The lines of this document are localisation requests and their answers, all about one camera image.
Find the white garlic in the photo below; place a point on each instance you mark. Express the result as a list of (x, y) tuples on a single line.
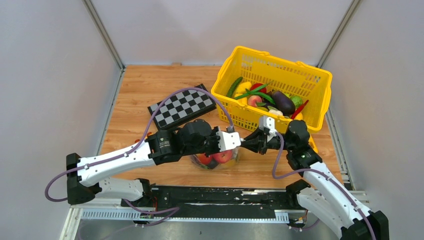
[(275, 112)]

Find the yellow bell pepper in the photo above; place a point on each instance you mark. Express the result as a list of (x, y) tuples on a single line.
[(240, 93)]

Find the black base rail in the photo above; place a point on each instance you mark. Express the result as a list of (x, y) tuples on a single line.
[(218, 202)]

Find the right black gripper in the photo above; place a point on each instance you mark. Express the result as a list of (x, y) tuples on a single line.
[(256, 142)]

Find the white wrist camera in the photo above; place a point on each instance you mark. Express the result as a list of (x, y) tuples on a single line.
[(267, 125), (228, 141)]

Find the black grey chessboard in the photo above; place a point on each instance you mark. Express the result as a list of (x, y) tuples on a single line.
[(183, 107)]

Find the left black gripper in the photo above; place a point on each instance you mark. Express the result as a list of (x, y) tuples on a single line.
[(216, 129)]

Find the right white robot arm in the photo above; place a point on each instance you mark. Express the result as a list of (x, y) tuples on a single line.
[(318, 191)]

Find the red bell pepper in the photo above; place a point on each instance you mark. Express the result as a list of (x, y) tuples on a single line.
[(258, 87)]

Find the yellow triangle frame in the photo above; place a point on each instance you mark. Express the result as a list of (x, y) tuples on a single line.
[(312, 144)]

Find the green bean pods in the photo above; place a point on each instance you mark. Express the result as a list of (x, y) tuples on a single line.
[(256, 93)]

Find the red chili pepper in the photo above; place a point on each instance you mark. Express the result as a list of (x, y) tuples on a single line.
[(299, 109)]

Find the clear polka dot zip bag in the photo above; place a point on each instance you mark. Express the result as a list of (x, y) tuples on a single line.
[(214, 166)]

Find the yellow lemon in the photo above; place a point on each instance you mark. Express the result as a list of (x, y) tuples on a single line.
[(299, 117)]

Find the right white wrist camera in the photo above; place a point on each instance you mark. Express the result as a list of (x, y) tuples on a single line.
[(267, 125)]

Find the yellow plastic basket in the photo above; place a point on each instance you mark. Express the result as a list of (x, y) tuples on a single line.
[(310, 83)]

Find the green cucumber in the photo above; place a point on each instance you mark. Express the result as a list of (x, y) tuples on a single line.
[(233, 87)]

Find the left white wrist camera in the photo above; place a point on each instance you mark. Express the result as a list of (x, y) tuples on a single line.
[(228, 141)]

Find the green lettuce head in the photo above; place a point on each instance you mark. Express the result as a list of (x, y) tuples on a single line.
[(297, 100)]

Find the red apple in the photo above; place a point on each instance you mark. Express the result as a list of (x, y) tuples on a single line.
[(223, 157)]

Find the pink peach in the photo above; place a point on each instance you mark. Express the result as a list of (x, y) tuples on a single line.
[(254, 100)]

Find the yellow toy car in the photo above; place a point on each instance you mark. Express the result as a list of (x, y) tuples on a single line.
[(147, 135)]

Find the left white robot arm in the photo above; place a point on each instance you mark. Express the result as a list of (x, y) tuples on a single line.
[(89, 177)]

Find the purple eggplant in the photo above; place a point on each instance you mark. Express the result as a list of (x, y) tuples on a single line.
[(283, 103)]

